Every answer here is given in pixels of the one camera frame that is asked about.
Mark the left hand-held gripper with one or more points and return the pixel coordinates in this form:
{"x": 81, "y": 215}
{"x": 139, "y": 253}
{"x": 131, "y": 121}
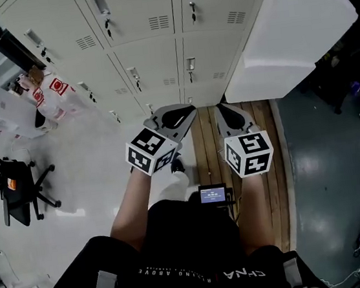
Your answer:
{"x": 149, "y": 150}

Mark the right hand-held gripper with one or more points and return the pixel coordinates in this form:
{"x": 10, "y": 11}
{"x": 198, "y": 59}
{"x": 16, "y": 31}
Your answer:
{"x": 249, "y": 154}

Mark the beige metal locker cabinet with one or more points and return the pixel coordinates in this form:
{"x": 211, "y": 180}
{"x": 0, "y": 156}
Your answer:
{"x": 144, "y": 63}

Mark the person's right forearm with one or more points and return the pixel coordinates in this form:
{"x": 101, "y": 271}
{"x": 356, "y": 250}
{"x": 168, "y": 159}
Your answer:
{"x": 258, "y": 215}

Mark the person's left forearm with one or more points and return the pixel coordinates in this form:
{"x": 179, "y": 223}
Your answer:
{"x": 133, "y": 211}

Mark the person's black shoe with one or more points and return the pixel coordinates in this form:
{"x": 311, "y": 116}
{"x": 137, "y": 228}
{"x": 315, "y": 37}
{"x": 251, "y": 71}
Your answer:
{"x": 177, "y": 165}

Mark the person's white trouser leg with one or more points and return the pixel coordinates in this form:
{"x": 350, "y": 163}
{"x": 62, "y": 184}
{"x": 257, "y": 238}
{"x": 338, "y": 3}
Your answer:
{"x": 173, "y": 186}

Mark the small black monitor screen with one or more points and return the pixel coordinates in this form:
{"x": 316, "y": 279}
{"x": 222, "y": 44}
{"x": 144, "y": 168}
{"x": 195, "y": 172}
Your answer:
{"x": 213, "y": 194}

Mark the person's black t-shirt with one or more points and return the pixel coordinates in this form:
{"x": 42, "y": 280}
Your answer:
{"x": 187, "y": 253}

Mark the white bucket black inside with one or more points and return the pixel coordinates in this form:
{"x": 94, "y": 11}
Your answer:
{"x": 42, "y": 119}

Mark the black metal shelf rack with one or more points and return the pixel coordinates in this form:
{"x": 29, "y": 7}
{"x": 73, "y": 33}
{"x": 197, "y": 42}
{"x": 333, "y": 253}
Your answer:
{"x": 347, "y": 70}

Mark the large white foam box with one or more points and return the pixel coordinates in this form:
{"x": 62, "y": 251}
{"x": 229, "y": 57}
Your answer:
{"x": 289, "y": 28}

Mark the brown paper bag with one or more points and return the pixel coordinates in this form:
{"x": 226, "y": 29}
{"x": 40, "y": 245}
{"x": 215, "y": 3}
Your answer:
{"x": 36, "y": 75}

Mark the small orange white box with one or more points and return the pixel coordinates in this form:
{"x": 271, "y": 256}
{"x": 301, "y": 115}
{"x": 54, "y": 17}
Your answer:
{"x": 12, "y": 184}

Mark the white water dispenser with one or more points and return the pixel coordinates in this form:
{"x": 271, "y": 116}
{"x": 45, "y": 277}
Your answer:
{"x": 13, "y": 111}

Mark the black partition frame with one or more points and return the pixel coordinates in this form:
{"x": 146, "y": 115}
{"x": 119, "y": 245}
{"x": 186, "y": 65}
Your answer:
{"x": 1, "y": 38}

